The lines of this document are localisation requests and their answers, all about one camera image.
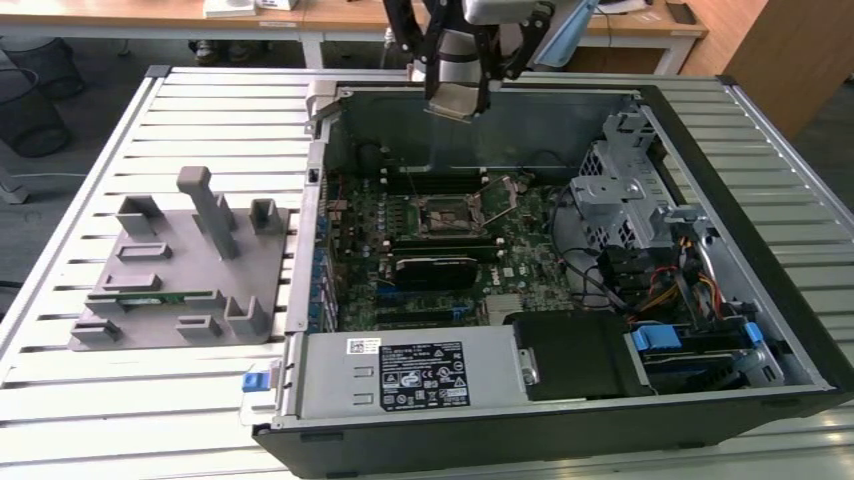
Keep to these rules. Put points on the small blue bay clip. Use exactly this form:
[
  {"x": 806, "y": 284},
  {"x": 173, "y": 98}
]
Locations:
[{"x": 751, "y": 334}]

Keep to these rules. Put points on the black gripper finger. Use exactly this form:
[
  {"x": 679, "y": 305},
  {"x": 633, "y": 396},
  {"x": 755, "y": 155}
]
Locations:
[
  {"x": 489, "y": 70},
  {"x": 436, "y": 75}
]

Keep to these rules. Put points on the blue disk carrier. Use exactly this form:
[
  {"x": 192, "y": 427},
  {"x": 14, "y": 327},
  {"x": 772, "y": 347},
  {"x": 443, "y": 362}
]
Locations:
[{"x": 653, "y": 340}]

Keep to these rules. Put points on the silver square CPU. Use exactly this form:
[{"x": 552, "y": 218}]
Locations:
[{"x": 456, "y": 100}]

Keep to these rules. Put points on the silver disk bay cage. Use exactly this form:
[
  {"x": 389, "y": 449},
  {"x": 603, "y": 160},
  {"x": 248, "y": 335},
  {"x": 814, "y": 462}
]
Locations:
[{"x": 603, "y": 192}]

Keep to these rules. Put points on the CPU socket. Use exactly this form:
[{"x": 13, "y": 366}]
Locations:
[{"x": 453, "y": 210}]

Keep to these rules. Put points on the silver chipset heatsink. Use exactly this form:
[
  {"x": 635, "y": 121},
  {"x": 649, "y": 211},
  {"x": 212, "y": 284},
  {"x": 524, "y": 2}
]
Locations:
[{"x": 507, "y": 306}]

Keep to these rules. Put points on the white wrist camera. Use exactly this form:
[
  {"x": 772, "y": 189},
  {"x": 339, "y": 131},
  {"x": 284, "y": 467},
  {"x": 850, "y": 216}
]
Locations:
[{"x": 500, "y": 10}]

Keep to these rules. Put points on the grey parts rack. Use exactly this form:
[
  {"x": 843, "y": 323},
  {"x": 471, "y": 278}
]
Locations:
[{"x": 256, "y": 280}]

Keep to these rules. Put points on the black RAM slot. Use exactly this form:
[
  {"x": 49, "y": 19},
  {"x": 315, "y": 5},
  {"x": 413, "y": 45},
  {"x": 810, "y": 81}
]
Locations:
[
  {"x": 433, "y": 182},
  {"x": 433, "y": 171},
  {"x": 433, "y": 176},
  {"x": 443, "y": 258},
  {"x": 433, "y": 188},
  {"x": 443, "y": 241},
  {"x": 443, "y": 247},
  {"x": 443, "y": 252}
]

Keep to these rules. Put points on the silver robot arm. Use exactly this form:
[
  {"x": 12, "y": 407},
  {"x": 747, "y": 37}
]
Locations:
[{"x": 461, "y": 47}]

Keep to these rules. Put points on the small white box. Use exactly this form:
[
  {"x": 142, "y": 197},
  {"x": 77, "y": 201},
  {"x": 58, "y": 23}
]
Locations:
[{"x": 273, "y": 4}]

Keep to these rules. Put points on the green RAM stick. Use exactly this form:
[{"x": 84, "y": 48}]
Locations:
[{"x": 173, "y": 298}]

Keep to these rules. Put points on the black mesh bin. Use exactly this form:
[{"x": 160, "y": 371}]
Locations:
[
  {"x": 56, "y": 60},
  {"x": 33, "y": 120}
]

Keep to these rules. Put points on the wooden cabinet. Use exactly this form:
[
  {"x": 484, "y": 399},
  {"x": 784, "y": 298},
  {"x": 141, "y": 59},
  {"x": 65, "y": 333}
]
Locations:
[{"x": 787, "y": 60}]

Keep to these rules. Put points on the blue case latch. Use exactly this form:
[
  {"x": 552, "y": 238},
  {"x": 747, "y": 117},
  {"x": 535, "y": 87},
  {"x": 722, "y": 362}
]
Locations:
[{"x": 254, "y": 382}]

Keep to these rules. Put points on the black open PC case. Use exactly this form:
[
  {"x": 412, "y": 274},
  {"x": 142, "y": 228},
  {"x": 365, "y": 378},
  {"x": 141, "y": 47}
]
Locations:
[{"x": 467, "y": 450}]

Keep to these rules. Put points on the black expansion slot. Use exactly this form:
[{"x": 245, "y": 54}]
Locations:
[{"x": 413, "y": 316}]

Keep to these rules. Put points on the silver power supply unit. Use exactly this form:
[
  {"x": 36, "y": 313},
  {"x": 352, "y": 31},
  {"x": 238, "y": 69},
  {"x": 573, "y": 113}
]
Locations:
[{"x": 493, "y": 370}]

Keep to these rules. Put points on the black phone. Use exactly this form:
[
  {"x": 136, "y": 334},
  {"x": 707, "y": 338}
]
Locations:
[{"x": 680, "y": 12}]

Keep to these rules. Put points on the green motherboard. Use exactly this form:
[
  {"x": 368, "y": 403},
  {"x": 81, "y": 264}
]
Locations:
[{"x": 363, "y": 260}]

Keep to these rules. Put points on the black graphics card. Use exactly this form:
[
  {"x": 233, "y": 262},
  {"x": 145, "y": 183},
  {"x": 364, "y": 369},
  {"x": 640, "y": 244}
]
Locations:
[{"x": 433, "y": 275}]

